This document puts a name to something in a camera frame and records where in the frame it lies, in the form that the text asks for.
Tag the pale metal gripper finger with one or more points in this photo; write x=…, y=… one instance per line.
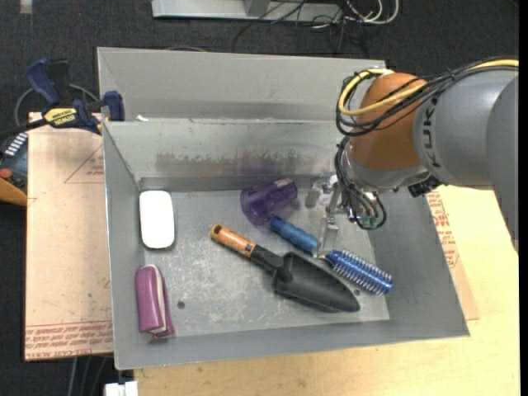
x=328, y=237
x=312, y=198

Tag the clear purple plastic cup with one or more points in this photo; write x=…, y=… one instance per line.
x=266, y=202

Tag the blue round hair brush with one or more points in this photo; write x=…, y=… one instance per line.
x=363, y=272

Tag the grey metal bin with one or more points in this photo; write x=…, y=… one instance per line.
x=231, y=295

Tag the white computer mouse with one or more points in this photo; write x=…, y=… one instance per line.
x=156, y=219

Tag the purple and white stapler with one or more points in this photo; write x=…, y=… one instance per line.
x=148, y=299

